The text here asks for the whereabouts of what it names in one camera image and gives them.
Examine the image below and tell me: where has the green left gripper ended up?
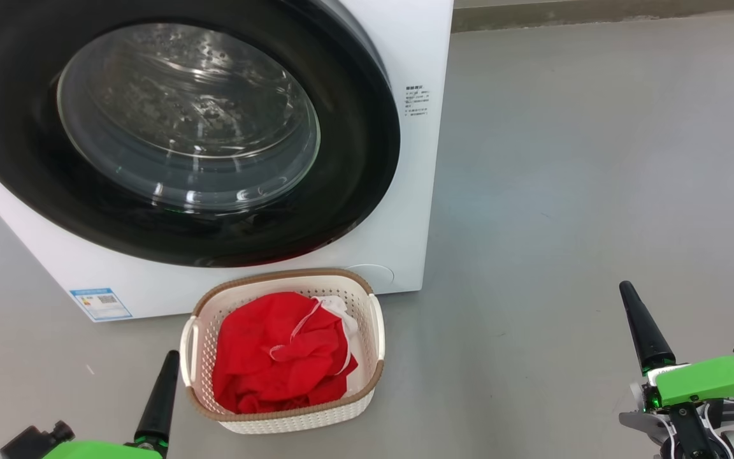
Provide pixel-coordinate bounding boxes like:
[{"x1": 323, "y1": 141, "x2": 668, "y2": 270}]
[{"x1": 41, "y1": 350, "x2": 180, "y2": 459}]

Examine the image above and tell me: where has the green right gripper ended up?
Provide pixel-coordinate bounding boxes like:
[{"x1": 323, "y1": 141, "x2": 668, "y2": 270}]
[{"x1": 619, "y1": 280, "x2": 734, "y2": 414}]

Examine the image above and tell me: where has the red garment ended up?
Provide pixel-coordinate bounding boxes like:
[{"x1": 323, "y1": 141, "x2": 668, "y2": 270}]
[{"x1": 212, "y1": 291, "x2": 359, "y2": 414}]

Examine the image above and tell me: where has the round black glass washer door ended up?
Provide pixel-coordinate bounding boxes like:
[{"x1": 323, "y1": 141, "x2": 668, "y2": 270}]
[{"x1": 0, "y1": 0, "x2": 401, "y2": 268}]

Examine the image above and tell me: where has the cream perforated laundry basket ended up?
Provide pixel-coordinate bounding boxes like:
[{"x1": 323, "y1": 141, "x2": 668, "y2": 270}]
[{"x1": 179, "y1": 268, "x2": 385, "y2": 435}]

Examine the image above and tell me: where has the white front-load washing machine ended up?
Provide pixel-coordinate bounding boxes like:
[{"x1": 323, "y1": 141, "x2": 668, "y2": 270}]
[{"x1": 0, "y1": 0, "x2": 454, "y2": 323}]

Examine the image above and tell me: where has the stainless steel washing machine drum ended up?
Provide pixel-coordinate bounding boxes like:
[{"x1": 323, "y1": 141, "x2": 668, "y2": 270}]
[{"x1": 58, "y1": 24, "x2": 321, "y2": 211}]

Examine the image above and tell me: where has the blue energy label sticker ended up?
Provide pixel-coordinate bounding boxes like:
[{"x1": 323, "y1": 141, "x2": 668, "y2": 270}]
[{"x1": 69, "y1": 288, "x2": 133, "y2": 321}]

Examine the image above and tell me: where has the dark grey wall baseboard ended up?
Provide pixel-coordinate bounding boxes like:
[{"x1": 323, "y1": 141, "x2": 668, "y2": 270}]
[{"x1": 451, "y1": 0, "x2": 734, "y2": 33}]

